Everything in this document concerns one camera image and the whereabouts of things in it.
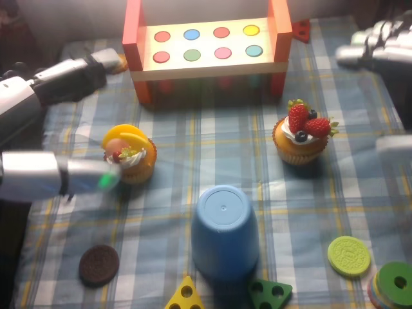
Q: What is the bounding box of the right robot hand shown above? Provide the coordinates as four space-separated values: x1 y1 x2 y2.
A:
334 10 412 164

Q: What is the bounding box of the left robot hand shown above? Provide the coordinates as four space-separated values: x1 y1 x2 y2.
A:
0 48 127 202

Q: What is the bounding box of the cupcake with orange slices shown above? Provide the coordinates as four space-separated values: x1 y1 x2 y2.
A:
102 124 158 185

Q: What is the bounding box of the cupcake with strawberries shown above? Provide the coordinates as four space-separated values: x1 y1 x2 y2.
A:
272 98 340 166

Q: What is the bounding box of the red triangle block with holes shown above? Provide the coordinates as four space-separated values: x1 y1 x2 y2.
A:
292 19 312 44

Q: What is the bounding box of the teal round peg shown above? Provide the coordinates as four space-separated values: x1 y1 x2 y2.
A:
245 44 264 58

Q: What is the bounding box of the red wooden peg bench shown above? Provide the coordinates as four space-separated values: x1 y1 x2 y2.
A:
122 0 293 106

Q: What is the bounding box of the brown sandwich cookie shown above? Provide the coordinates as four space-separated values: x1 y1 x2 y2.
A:
79 244 120 288

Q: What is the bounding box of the blue plaid tablecloth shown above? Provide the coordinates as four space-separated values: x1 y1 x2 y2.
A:
9 14 412 309

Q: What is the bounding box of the green sandwich cookie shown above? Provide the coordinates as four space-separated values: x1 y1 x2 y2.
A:
327 236 371 277

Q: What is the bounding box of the blue plastic cup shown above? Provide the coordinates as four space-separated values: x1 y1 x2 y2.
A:
191 185 260 283

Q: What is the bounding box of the yellow triangle block with holes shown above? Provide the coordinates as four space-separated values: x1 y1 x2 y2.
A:
164 276 206 309

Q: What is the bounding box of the green triangle block with holes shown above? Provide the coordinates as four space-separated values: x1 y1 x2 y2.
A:
247 279 294 309

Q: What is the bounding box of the green toy ring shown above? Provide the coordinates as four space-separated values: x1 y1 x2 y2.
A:
375 261 412 309

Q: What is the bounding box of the multicoloured ring stack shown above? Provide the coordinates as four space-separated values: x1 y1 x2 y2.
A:
366 273 392 309

